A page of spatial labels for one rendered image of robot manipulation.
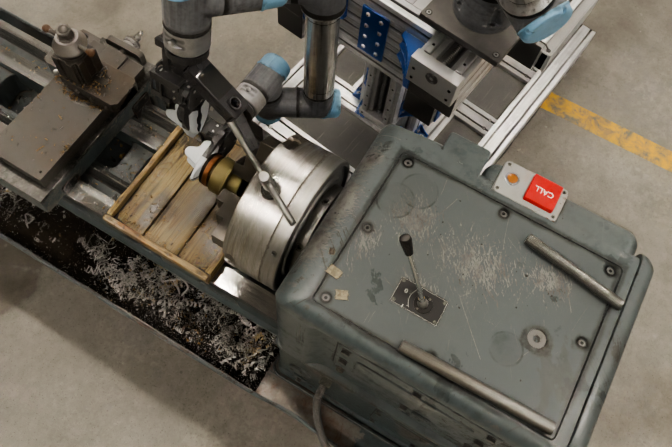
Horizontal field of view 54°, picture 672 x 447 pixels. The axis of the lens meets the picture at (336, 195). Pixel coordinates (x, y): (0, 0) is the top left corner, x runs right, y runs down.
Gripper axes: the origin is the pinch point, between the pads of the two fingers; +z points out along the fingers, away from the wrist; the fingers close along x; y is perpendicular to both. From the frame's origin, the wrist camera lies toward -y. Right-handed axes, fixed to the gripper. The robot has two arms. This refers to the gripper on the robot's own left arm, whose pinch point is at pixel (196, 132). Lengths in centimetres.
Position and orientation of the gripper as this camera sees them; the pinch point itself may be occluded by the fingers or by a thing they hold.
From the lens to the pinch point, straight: 124.9
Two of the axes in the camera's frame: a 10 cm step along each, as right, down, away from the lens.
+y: -8.6, -4.8, 1.7
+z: -1.7, 5.9, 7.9
